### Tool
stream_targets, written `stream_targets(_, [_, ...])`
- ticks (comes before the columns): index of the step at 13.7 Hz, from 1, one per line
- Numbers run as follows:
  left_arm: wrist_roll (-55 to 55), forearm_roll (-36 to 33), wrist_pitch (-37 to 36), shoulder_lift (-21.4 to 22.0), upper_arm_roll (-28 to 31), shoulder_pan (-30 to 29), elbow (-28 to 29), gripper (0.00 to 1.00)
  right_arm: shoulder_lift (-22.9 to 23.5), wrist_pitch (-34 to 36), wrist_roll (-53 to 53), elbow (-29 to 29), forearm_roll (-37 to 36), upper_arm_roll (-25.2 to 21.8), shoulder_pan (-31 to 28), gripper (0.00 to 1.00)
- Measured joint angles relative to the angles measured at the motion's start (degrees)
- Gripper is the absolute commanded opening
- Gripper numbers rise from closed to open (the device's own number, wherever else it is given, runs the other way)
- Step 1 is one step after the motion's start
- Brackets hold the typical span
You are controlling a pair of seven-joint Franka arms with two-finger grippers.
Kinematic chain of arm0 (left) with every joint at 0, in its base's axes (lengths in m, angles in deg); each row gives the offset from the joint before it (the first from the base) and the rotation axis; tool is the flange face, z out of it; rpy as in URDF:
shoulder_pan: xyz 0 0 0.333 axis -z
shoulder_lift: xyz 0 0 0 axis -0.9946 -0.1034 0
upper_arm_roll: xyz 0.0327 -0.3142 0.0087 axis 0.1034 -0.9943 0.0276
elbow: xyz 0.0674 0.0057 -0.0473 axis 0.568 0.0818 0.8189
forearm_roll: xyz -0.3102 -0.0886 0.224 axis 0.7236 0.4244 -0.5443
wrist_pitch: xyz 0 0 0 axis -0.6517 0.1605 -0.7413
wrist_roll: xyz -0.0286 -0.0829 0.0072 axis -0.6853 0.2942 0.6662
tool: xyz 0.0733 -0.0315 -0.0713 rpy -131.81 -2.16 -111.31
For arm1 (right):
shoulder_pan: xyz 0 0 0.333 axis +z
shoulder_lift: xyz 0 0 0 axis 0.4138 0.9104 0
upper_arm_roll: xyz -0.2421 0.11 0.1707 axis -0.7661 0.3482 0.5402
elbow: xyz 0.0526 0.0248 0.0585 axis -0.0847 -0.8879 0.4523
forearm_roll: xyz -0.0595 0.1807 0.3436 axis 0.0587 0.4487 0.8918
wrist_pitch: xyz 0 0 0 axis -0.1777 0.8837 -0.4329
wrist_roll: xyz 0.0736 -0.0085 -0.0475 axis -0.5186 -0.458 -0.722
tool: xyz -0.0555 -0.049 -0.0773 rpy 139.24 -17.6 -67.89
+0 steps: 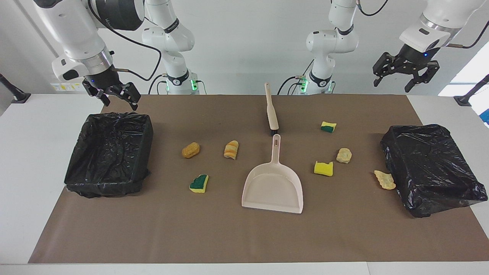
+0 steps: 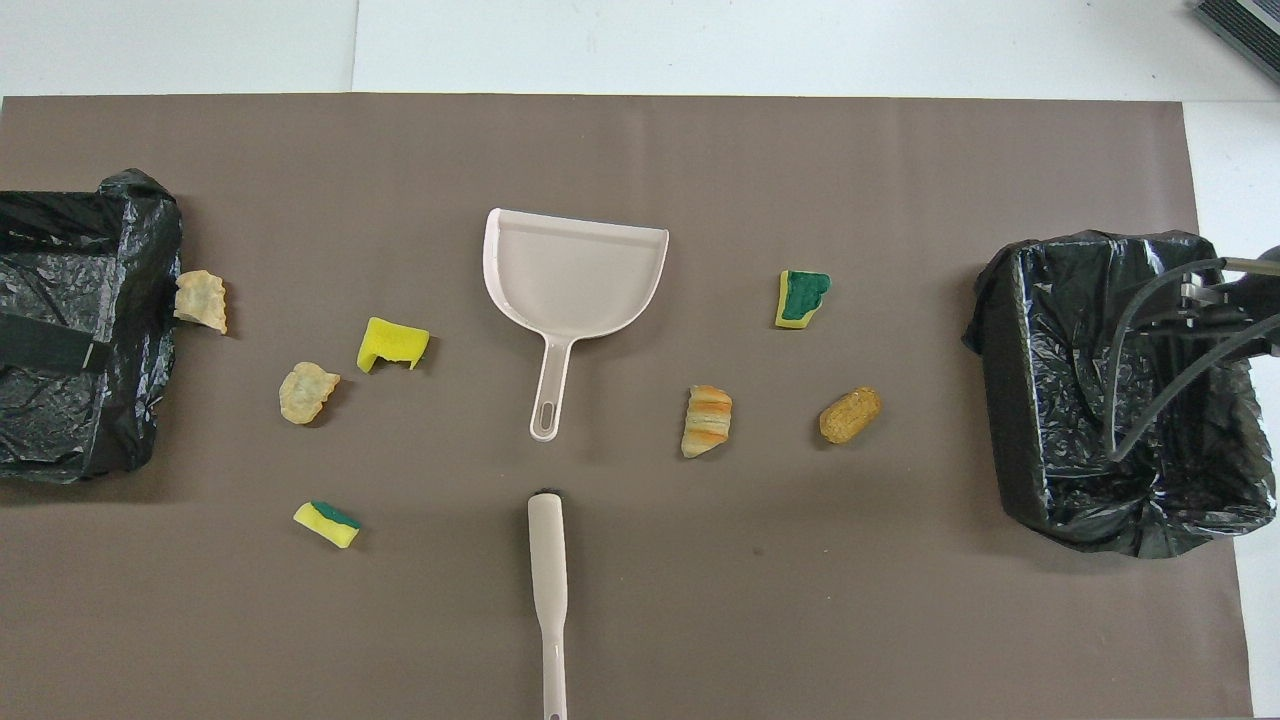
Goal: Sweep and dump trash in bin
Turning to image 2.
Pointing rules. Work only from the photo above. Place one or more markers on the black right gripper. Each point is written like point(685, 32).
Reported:
point(1262, 268)

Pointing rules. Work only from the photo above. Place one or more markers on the small yellow green sponge piece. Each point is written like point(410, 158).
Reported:
point(325, 522)

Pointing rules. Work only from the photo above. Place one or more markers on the notched yellow sponge piece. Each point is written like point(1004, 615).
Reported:
point(390, 342)

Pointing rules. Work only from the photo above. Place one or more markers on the brown oval bread nugget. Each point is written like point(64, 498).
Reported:
point(850, 415)

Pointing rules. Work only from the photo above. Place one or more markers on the green topped yellow sponge chunk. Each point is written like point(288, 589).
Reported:
point(800, 298)

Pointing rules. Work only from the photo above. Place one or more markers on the beige plastic dustpan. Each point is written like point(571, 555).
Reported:
point(575, 280)

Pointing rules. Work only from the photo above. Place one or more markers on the toy croissant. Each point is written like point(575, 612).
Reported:
point(707, 420)

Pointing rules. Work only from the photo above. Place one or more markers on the black bag lined bin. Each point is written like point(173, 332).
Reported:
point(120, 250)
point(1060, 400)

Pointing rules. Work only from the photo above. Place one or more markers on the black ribbed device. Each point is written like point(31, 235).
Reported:
point(1245, 25)

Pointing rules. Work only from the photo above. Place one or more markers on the brown paper table mat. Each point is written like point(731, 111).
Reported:
point(640, 150)

